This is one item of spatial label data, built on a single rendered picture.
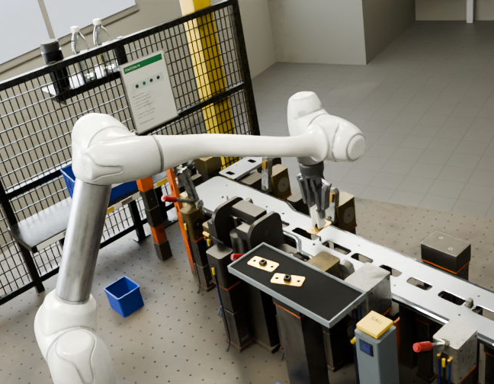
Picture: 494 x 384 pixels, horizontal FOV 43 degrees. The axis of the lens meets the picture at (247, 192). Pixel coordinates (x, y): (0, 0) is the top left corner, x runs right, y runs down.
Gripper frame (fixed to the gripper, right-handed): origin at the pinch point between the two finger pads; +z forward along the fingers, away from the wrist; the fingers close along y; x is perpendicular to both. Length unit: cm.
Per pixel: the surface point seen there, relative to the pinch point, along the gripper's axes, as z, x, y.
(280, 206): 9.0, -7.6, 26.1
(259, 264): -7.6, 34.6, -11.4
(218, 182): 9, -6, 60
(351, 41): 84, -351, 285
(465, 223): 39, -71, -9
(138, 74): -30, -6, 101
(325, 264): 1.1, 16.3, -17.5
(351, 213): 10.3, -19.1, 3.1
